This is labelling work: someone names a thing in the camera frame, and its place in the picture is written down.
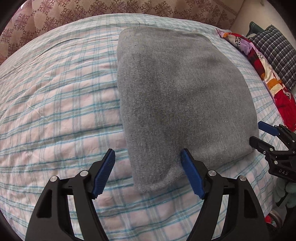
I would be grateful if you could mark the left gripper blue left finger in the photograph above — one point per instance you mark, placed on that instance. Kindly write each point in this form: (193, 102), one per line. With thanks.
(99, 174)

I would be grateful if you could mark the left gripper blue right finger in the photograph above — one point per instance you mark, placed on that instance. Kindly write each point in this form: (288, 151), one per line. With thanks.
(196, 172)

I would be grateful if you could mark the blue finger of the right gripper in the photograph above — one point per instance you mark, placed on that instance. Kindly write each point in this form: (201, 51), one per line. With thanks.
(272, 130)
(260, 145)

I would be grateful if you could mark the grey knit pants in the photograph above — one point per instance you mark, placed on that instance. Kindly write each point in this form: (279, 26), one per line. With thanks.
(179, 91)

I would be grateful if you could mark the colourful red floral quilt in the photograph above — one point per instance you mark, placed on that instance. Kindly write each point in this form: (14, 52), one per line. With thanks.
(282, 97)

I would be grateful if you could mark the dark checked pillow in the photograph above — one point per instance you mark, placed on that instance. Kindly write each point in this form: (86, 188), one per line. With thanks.
(278, 51)

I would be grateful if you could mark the plaid pink blue bedsheet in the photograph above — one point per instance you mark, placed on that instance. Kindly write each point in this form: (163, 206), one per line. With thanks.
(60, 113)

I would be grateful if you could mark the green chair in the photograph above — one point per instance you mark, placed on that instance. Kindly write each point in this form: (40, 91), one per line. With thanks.
(254, 29)

